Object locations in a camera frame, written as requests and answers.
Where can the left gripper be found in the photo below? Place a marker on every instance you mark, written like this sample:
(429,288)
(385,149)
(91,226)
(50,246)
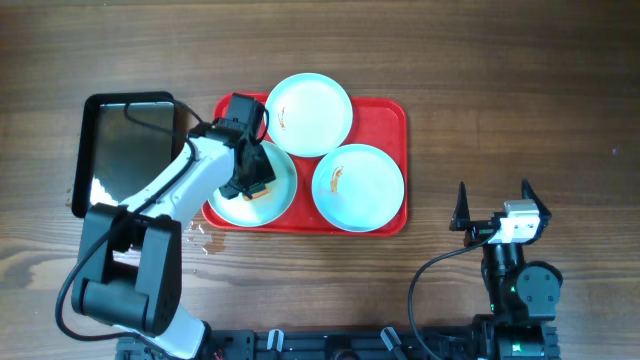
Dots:
(245,187)

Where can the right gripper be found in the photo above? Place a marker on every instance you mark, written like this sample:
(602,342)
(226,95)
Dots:
(481,225)

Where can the green and orange sponge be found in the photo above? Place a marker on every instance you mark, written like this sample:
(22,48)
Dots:
(256,193)

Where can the white plate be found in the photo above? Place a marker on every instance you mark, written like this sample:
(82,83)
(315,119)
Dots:
(358,188)
(310,115)
(263,209)

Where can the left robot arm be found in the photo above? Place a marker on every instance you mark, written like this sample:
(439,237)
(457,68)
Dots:
(128,271)

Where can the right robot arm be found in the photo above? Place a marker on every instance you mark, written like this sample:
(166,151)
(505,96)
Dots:
(523,295)

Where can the black tray with water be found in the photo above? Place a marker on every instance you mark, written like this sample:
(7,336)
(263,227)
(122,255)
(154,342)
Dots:
(116,157)

